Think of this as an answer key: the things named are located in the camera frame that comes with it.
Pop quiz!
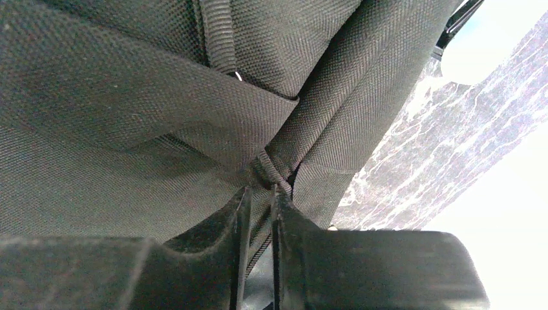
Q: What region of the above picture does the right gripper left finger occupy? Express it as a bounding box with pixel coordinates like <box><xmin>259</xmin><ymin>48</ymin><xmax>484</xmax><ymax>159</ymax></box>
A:
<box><xmin>1</xmin><ymin>188</ymin><xmax>252</xmax><ymax>309</ymax></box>

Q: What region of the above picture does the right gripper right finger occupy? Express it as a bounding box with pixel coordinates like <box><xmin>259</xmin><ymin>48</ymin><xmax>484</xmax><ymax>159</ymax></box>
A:
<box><xmin>271</xmin><ymin>188</ymin><xmax>490</xmax><ymax>309</ymax></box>

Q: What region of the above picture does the black student backpack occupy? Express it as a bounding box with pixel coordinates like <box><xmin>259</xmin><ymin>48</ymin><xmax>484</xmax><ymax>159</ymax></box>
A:
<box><xmin>1</xmin><ymin>1</ymin><xmax>459</xmax><ymax>256</ymax></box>

